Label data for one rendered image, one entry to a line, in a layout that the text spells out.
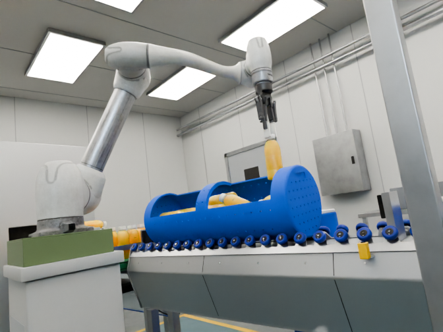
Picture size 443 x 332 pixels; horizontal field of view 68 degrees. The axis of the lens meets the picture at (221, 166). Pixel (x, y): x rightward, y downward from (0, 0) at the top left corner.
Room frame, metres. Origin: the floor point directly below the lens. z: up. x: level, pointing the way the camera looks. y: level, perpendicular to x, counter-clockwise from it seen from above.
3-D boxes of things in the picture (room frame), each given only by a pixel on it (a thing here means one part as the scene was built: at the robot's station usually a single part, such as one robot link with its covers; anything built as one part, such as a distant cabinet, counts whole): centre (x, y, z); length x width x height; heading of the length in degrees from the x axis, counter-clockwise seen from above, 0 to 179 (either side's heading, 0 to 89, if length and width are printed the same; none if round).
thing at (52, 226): (1.19, 0.60, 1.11); 0.22 x 0.18 x 0.06; 42
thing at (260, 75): (1.33, -0.22, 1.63); 0.09 x 0.09 x 0.06
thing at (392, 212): (1.08, -0.53, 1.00); 0.10 x 0.04 x 0.15; 139
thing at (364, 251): (1.01, -0.40, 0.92); 0.08 x 0.03 x 0.05; 139
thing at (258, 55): (1.35, -0.22, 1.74); 0.13 x 0.11 x 0.16; 6
